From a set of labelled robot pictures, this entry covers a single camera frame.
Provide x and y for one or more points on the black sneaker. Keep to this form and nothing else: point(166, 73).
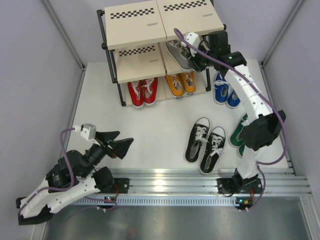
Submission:
point(214, 148)
point(198, 136)

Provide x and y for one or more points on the beige black shoe shelf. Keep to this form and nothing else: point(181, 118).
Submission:
point(134, 36)

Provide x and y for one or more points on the grey aluminium corner post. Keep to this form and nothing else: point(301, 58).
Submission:
point(298, 5)

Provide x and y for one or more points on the red sneaker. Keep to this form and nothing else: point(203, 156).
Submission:
point(136, 93)
point(150, 87)

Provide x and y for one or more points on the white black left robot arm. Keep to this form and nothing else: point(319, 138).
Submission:
point(75, 177)

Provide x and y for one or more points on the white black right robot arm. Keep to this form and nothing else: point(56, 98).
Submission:
point(264, 121)

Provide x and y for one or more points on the right blue sneaker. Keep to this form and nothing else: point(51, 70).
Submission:
point(233, 100)

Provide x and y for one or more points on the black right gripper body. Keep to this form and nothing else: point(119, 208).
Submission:
point(199, 62)

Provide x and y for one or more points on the left grey corner post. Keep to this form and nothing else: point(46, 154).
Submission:
point(61, 30)

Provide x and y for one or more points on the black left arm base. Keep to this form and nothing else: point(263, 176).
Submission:
point(117, 185)

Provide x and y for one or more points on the orange sneaker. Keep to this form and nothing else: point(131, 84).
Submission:
point(188, 81)
point(175, 85)

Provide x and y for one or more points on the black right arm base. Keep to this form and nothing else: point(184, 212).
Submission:
point(229, 186)

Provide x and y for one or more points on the left blue sneaker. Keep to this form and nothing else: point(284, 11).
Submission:
point(221, 89)

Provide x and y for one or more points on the grey sneaker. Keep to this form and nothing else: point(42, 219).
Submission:
point(180, 54)
point(202, 61)

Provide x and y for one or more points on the green sneaker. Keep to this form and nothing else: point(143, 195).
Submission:
point(235, 138)
point(241, 150)

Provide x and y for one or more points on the blue sneaker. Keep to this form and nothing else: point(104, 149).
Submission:
point(221, 89)
point(233, 100)

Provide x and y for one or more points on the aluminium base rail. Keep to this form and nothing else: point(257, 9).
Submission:
point(188, 187)

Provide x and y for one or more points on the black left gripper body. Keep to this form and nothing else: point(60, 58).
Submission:
point(96, 153)

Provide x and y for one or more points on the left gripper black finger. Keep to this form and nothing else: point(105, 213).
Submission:
point(104, 138)
point(120, 147)

